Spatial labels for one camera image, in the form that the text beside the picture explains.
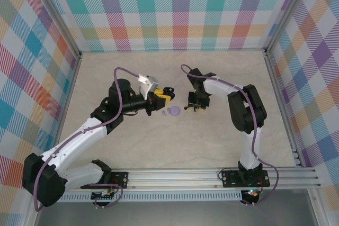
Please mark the purple round earbud case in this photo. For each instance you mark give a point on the purple round earbud case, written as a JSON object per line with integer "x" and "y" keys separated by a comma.
{"x": 174, "y": 110}

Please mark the aluminium upright post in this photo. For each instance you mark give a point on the aluminium upright post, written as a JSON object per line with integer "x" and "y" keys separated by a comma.
{"x": 287, "y": 11}
{"x": 58, "y": 17}

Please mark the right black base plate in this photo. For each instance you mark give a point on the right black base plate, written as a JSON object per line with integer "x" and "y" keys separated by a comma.
{"x": 230, "y": 179}

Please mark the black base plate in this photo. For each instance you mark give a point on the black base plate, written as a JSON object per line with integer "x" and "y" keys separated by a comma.
{"x": 120, "y": 177}
{"x": 230, "y": 179}

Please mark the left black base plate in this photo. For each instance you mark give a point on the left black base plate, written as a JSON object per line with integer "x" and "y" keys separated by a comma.
{"x": 120, "y": 177}

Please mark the aluminium mounting rail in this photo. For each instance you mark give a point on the aluminium mounting rail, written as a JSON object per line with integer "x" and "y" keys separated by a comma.
{"x": 172, "y": 178}

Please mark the aluminium table side rail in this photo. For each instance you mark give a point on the aluminium table side rail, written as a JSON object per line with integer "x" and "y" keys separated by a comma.
{"x": 276, "y": 85}
{"x": 68, "y": 93}

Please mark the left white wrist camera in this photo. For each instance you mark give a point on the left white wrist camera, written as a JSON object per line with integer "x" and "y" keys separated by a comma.
{"x": 145, "y": 85}

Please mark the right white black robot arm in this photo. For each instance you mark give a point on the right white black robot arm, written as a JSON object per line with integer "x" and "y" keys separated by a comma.
{"x": 246, "y": 109}

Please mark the black round earbud case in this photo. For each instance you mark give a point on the black round earbud case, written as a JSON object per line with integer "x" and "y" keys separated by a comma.
{"x": 170, "y": 91}

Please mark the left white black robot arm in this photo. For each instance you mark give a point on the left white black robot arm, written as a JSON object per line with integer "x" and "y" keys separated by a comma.
{"x": 76, "y": 138}

